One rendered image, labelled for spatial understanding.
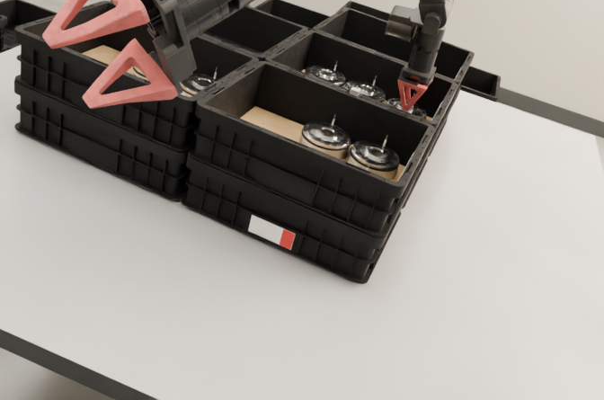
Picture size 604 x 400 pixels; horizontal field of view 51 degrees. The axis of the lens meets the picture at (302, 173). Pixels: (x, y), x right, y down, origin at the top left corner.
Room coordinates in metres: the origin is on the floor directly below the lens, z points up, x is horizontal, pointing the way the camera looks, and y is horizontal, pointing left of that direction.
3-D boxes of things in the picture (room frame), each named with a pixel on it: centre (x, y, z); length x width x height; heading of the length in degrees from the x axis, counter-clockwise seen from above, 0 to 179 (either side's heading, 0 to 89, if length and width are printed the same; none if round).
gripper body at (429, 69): (1.43, -0.19, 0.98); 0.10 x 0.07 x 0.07; 166
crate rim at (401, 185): (1.11, -0.01, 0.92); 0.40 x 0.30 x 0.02; 76
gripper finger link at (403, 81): (1.41, -0.19, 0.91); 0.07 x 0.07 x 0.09; 76
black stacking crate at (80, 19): (1.20, 0.38, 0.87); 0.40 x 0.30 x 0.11; 76
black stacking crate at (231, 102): (1.11, -0.01, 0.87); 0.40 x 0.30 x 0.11; 76
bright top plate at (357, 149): (1.15, -0.13, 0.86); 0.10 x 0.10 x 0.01
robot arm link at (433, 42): (1.43, -0.19, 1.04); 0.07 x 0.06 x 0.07; 79
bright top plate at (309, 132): (1.18, -0.03, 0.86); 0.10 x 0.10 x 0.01
